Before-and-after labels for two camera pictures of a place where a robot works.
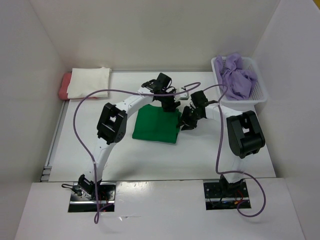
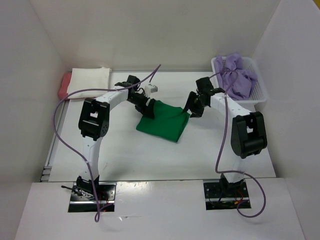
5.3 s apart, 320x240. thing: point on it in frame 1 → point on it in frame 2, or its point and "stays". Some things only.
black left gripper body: x=168 y=103 → x=140 y=102
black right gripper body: x=190 y=117 → x=195 y=104
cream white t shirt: x=84 y=81 stays
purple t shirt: x=237 y=82 stays
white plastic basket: x=258 y=95 stays
